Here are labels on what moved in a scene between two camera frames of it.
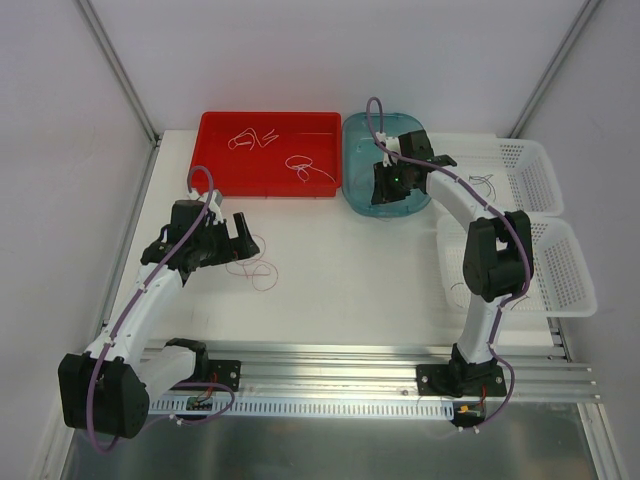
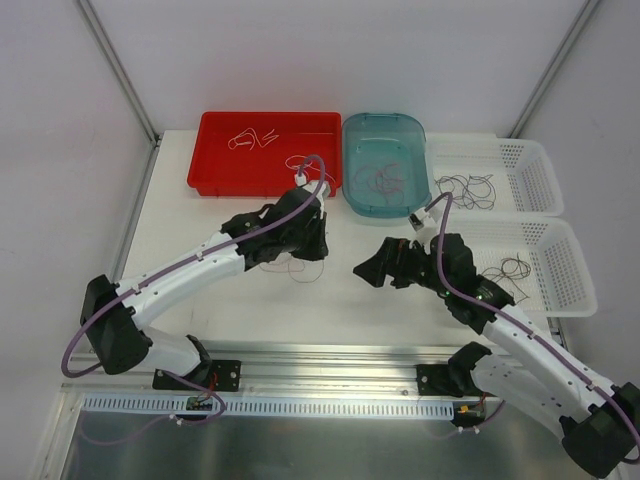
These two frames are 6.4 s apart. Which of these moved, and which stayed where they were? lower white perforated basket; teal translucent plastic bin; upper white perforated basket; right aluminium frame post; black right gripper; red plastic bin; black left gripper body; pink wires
Moved: pink wires; black left gripper body; black right gripper
Stayed: teal translucent plastic bin; upper white perforated basket; right aluminium frame post; red plastic bin; lower white perforated basket
